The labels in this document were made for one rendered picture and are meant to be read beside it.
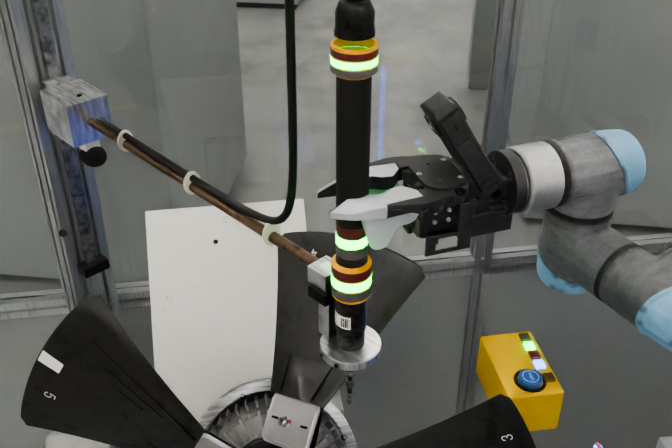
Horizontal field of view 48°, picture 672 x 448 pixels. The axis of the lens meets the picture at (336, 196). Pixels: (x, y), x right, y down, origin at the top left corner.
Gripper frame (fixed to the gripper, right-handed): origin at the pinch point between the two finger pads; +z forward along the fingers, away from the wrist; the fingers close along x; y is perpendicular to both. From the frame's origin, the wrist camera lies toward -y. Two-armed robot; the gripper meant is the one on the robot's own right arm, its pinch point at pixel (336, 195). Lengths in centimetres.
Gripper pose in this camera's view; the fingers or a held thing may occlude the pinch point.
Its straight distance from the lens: 75.7
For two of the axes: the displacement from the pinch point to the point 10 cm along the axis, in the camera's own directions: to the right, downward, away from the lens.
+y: 0.0, 8.6, 5.2
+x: -3.2, -4.9, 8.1
